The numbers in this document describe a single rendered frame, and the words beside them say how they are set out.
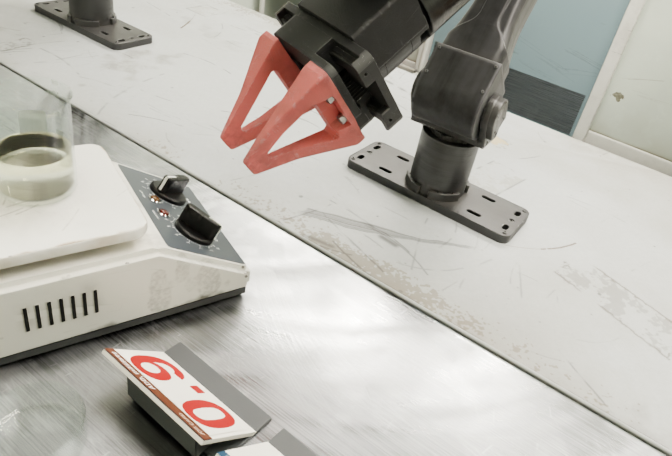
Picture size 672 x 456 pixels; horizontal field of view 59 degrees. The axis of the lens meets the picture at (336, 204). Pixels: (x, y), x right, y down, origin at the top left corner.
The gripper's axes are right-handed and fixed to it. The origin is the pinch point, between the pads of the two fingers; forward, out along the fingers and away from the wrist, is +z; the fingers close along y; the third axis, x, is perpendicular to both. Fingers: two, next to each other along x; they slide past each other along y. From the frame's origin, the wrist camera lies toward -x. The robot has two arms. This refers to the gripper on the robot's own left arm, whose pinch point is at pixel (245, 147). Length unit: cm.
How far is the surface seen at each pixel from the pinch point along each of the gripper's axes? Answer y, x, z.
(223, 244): -2.2, 7.7, 6.4
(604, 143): -104, 242, -140
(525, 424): 20.1, 18.6, -1.3
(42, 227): -2.1, -4.5, 12.8
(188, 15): -66, 25, -9
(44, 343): 0.6, 0.4, 18.4
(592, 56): -124, 208, -158
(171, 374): 6.8, 4.1, 13.4
